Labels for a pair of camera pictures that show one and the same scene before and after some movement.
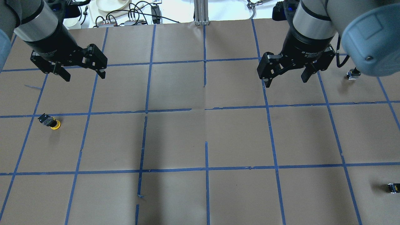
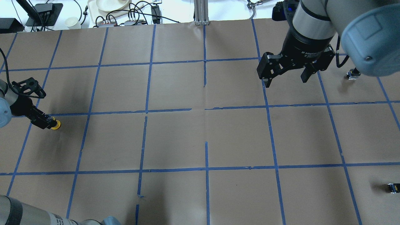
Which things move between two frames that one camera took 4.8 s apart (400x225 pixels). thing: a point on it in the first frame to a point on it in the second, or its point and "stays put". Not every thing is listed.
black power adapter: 155,14 stays put
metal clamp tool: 251,6 stays put
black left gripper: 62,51 to 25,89
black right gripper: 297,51 stays put
